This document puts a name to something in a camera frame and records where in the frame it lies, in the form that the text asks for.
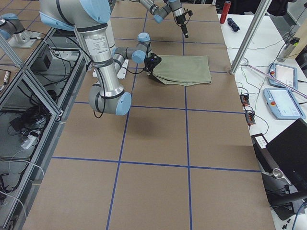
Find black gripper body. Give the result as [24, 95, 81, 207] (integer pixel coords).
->
[175, 14, 188, 34]
[143, 62, 157, 73]

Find olive green long-sleeve shirt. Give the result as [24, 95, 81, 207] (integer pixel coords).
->
[153, 55, 212, 86]

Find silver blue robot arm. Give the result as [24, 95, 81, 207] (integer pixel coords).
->
[137, 0, 193, 38]
[40, 0, 161, 115]

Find spare grey robot arm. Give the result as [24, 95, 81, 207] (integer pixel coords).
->
[0, 13, 41, 48]

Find red cylindrical bottle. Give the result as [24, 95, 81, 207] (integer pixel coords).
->
[219, 1, 231, 24]

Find dark blue folded cloth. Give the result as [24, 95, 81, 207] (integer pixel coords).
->
[227, 18, 240, 32]

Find brown paper table cover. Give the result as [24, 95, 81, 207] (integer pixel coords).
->
[23, 2, 274, 230]

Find orange black connector board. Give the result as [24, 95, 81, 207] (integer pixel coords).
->
[239, 93, 256, 127]

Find upper teach pendant tablet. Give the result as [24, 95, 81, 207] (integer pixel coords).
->
[268, 63, 298, 90]

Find teach pendant tablet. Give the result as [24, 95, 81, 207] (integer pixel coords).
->
[263, 88, 306, 120]
[268, 63, 298, 90]

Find lower teach pendant tablet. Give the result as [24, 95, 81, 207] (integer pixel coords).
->
[263, 88, 306, 120]

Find white power strip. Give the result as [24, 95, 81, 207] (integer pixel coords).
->
[21, 137, 37, 149]

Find black box with label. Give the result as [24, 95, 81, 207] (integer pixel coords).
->
[251, 134, 279, 173]

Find black monitor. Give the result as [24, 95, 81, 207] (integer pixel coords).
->
[266, 118, 307, 191]

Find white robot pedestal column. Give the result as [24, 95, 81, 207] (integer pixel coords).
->
[92, 0, 130, 80]

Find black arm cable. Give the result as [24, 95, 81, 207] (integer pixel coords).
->
[71, 23, 154, 119]

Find aluminium frame post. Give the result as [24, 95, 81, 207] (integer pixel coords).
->
[229, 0, 272, 75]

